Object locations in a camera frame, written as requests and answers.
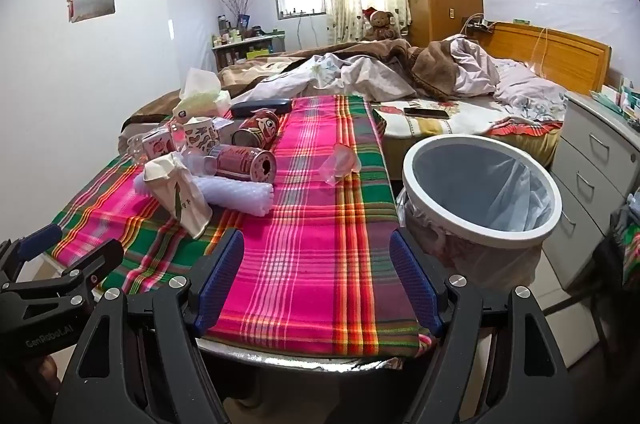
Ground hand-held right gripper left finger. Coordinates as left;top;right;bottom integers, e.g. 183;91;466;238
52;228;246;424

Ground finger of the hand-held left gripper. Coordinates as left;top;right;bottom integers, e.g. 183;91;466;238
2;239;124;305
0;224;63;277

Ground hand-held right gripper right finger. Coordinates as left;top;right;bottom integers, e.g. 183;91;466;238
389;228;583;424

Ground white foam net sleeve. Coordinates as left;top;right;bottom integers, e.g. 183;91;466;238
134;174;275;217

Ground beige paper cup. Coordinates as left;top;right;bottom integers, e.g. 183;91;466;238
144;152;212;239

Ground pink can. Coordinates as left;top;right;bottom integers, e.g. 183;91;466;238
202;144;277;183

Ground white round trash bin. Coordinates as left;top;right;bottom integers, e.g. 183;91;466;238
397;135;563;292

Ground patterned paper cup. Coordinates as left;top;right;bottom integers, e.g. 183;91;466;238
184;116;221;153

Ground clear plastic cup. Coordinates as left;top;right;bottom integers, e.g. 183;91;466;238
319;143;362;186

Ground plaid tablecloth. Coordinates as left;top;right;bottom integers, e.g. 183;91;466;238
45;94;433;357

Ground clear plastic bin liner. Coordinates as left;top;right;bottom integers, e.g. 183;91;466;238
397;144;556;290

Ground pink small carton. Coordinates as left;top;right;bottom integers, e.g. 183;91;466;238
142;131;177;162

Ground large red can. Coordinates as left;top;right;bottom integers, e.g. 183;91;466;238
231;109;281;151

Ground floral bed sheet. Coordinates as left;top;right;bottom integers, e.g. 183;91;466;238
372;96;568;155

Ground black smartphone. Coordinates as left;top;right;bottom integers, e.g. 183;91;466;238
404;107;451;120

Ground dark blue glasses case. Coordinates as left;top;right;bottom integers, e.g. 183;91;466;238
231;99;292;119

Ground soft tissue pack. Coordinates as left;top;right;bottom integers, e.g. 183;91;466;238
172;68;233;122

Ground grey drawer cabinet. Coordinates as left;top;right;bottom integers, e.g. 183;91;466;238
542;91;640;290

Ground small plaid cloth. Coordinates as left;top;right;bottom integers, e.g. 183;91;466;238
612;224;640;280

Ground brown fleece blanket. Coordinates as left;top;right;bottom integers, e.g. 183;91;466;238
122;35;481;130

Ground pale floral duvet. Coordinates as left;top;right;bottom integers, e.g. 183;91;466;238
240;36;568;125

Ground cluttered shelf with bottles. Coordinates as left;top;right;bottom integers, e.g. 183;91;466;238
211;24;287;72

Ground brown teddy bear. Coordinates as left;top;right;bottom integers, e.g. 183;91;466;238
361;6;401;41

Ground power strip with chargers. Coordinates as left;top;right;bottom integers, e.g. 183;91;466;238
462;15;496;34

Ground vase with bare branches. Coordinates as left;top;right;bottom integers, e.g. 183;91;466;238
215;0;268;30

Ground wooden bed headboard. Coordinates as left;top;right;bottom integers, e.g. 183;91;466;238
470;21;612;95

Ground green and white boxes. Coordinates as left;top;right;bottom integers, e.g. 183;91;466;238
590;76;640;125

